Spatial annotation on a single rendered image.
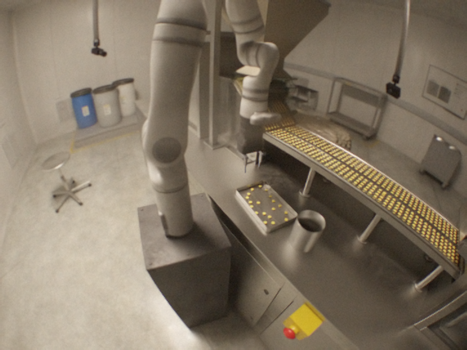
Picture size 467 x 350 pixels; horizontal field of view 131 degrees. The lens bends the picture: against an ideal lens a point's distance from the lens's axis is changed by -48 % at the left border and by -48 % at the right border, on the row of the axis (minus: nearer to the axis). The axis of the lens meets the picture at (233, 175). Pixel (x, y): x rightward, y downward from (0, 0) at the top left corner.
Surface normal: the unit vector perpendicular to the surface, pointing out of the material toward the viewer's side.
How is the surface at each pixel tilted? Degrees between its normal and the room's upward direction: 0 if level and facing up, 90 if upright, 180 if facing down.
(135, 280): 0
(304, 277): 0
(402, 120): 90
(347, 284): 0
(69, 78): 90
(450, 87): 90
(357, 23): 90
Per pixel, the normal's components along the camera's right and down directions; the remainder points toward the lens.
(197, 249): 0.05, -0.80
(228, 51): 0.57, 0.51
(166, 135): 0.36, 0.51
